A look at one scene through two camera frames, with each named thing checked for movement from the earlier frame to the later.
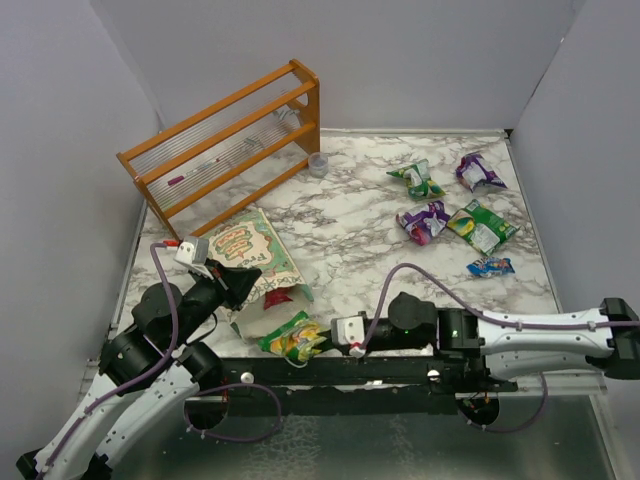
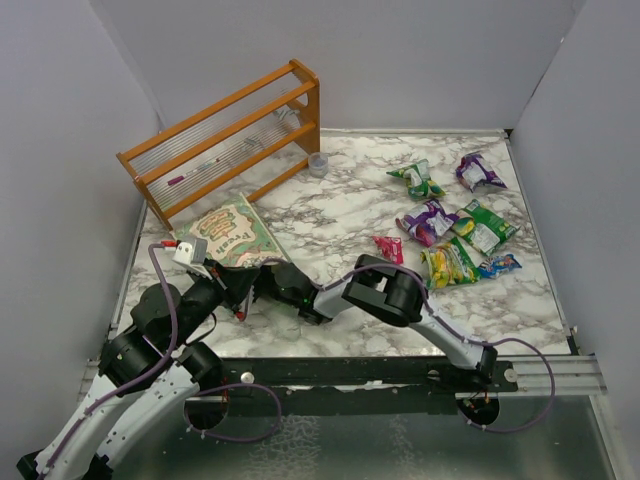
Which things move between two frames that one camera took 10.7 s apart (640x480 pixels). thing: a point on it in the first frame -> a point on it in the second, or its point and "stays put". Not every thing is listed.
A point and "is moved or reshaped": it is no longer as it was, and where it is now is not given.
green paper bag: (251, 241) is moved or reshaped
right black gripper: (330, 341) -> (264, 269)
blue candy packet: (491, 267) is moved or reshaped
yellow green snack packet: (297, 339) -> (448, 264)
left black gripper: (236, 282) stays put
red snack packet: (276, 296) is moved or reshaped
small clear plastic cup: (318, 163) stays put
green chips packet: (482, 227) stays put
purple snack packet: (471, 173) stays put
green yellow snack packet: (418, 180) stays put
